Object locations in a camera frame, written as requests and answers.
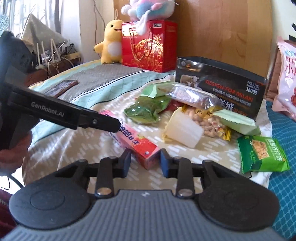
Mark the green cracker snack bag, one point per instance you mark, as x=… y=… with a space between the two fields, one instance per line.
x=261 y=154

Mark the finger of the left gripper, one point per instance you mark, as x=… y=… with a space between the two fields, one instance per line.
x=93 y=119

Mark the wooden headboard panel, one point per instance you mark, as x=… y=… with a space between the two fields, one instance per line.
x=238 y=33

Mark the black open storage box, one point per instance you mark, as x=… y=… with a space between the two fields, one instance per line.
x=240 y=91

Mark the red snack packet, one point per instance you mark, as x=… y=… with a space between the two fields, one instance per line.
x=173 y=105

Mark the yellow peanut snack bag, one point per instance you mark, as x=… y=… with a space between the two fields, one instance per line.
x=211 y=124

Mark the pink red UHA candy box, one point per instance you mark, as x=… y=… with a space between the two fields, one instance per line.
x=144 y=150

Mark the pink twisted-dough snack bag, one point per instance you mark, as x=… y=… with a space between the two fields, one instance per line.
x=284 y=101

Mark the dark smartphone on bed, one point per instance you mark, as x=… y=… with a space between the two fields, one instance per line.
x=61 y=88

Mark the red velvet sleeve forearm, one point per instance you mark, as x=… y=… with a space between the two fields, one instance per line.
x=7 y=223

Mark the light green snack packet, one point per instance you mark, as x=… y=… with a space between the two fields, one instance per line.
x=233 y=120

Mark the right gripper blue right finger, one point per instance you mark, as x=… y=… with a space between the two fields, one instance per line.
x=181 y=169

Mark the dark green snack packet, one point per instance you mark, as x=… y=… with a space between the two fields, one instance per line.
x=146 y=110

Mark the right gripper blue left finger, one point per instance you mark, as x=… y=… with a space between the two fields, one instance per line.
x=110 y=168

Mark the blue patterned mat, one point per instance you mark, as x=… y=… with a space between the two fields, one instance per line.
x=282 y=182

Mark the silver purple snack packet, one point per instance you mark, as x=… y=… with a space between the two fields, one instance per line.
x=194 y=97

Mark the white translucent plastic container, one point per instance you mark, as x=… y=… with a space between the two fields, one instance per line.
x=181 y=128

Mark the yellow duck plush toy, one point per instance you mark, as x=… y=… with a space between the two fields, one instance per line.
x=110 y=49

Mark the pastel unicorn plush toy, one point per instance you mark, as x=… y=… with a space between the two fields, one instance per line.
x=143 y=11

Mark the white wifi router antennas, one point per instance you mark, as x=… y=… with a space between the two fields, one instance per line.
x=50 y=54

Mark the red gift bag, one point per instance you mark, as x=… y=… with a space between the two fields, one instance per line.
x=156 y=50

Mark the white cloth over clutter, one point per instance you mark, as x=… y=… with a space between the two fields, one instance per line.
x=35 y=32

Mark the person left hand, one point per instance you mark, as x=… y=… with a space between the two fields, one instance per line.
x=12 y=159

